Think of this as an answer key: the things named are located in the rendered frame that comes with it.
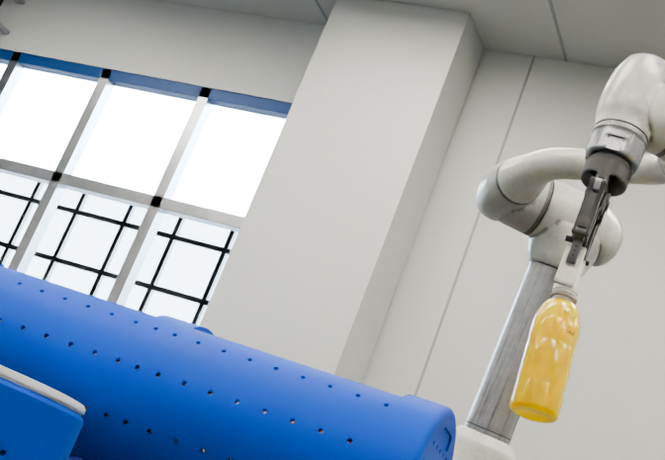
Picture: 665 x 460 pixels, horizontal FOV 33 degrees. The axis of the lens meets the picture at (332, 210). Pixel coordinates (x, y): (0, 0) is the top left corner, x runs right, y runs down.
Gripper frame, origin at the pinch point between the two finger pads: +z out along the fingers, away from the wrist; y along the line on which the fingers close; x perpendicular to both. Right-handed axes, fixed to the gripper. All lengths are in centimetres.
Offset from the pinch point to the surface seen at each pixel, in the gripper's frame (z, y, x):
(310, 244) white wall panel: -95, -253, -135
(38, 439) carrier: 59, 40, -45
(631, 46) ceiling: -218, -233, -37
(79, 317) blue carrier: 37, 12, -64
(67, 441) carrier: 57, 34, -44
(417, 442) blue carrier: 37.0, 14.0, -9.2
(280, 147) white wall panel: -134, -253, -168
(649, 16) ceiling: -215, -208, -31
